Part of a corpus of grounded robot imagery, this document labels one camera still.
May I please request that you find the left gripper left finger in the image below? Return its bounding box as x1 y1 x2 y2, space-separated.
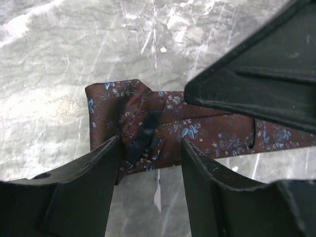
0 136 120 237

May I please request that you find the brown floral necktie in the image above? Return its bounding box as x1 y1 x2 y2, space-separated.
85 79 316 183

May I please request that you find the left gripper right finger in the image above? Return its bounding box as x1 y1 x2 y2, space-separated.
181 139 316 237

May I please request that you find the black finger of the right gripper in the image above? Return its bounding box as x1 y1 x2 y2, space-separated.
185 0 316 133

